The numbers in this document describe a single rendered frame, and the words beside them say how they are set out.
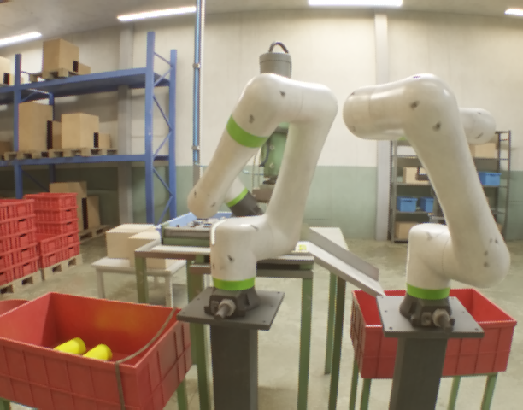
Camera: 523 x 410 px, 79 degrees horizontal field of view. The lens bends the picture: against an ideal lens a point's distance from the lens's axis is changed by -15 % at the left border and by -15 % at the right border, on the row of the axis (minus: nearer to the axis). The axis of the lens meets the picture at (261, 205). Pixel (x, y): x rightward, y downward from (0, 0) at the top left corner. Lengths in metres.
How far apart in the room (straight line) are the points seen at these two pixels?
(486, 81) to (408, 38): 1.67
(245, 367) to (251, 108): 0.72
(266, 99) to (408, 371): 0.81
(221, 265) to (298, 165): 0.34
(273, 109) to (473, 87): 6.69
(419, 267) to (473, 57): 6.73
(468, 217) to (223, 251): 0.61
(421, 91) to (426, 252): 0.44
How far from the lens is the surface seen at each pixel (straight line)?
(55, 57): 7.27
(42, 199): 5.09
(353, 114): 0.81
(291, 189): 1.03
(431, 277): 1.00
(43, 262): 4.71
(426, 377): 1.13
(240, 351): 1.10
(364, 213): 6.74
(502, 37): 7.96
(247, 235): 1.00
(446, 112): 0.70
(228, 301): 0.98
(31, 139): 7.37
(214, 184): 1.06
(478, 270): 0.89
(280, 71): 1.41
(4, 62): 8.77
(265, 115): 0.87
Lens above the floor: 1.32
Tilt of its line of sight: 6 degrees down
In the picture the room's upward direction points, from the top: straight up
